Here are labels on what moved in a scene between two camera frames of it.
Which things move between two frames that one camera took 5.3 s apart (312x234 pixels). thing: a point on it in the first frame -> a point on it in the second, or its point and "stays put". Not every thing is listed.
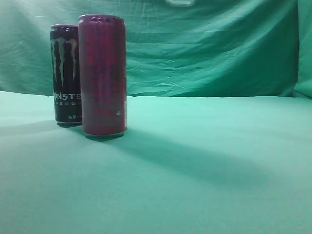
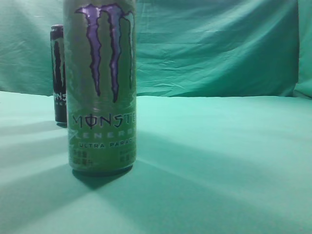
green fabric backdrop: [174, 48] stays put
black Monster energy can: [65, 41] stays put
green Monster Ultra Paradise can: [181, 3] -> [100, 54]
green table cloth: [186, 164] stays put
